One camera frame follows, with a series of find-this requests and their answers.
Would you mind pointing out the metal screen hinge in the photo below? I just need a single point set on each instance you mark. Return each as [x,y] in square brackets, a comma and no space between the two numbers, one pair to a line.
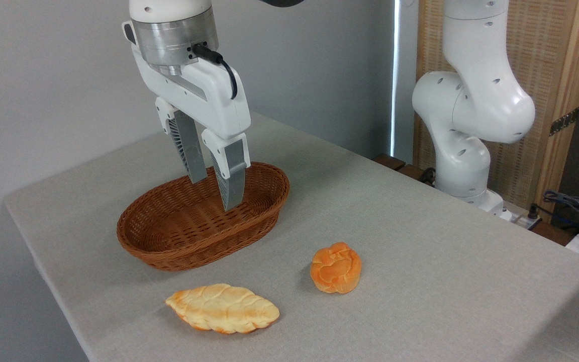
[564,121]

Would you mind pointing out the woven wooden folding screen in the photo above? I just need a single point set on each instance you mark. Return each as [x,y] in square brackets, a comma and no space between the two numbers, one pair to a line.
[556,65]

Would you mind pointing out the round orange bread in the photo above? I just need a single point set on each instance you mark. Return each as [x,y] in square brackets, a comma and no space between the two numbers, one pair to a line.
[335,268]

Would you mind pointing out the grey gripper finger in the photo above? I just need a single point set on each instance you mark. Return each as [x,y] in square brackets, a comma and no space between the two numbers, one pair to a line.
[191,146]
[233,173]

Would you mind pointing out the long braided pale bread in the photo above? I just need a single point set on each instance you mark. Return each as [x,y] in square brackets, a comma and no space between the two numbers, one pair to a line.
[221,307]

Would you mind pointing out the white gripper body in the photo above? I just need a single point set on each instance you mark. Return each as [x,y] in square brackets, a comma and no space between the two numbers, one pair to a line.
[209,100]

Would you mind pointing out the brown wicker oval basket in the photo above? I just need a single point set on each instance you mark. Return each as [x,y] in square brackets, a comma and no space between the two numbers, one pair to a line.
[179,226]

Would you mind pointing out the grey tablecloth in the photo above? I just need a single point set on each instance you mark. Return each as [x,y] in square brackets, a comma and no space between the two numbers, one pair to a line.
[420,261]

